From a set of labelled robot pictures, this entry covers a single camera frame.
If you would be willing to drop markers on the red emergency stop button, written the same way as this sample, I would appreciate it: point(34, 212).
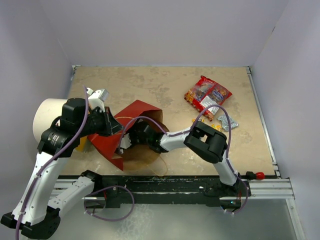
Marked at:
point(255, 176)

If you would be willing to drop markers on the aluminium table frame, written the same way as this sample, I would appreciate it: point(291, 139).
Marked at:
point(269, 188)

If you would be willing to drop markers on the white paper roll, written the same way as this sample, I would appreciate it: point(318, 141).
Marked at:
point(48, 110)

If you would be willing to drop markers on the yellow roll holder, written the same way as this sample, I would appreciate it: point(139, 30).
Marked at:
point(82, 145)

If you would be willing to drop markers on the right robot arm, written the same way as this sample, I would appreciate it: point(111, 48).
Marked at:
point(206, 142)

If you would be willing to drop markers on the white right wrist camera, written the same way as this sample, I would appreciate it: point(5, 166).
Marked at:
point(125, 143)

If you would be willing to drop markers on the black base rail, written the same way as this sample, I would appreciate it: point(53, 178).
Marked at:
point(206, 190)

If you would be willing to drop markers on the yellow snack packet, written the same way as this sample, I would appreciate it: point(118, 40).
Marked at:
point(216, 127)

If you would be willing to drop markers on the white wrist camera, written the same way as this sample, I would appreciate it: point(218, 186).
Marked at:
point(125, 143)
point(98, 96)

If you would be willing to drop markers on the red snack packet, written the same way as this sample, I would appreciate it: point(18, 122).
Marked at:
point(206, 92)

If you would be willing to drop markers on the silver foil snack packet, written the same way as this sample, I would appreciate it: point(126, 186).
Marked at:
point(227, 122)

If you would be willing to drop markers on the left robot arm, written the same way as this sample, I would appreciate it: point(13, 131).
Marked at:
point(37, 216)

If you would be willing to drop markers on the red paper bag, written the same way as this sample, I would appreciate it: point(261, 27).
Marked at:
point(134, 148)

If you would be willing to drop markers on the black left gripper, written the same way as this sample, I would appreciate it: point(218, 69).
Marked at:
point(111, 124)

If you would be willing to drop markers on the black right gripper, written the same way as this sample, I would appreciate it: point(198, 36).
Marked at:
point(131, 136)

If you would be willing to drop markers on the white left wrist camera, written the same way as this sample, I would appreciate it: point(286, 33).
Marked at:
point(98, 96)

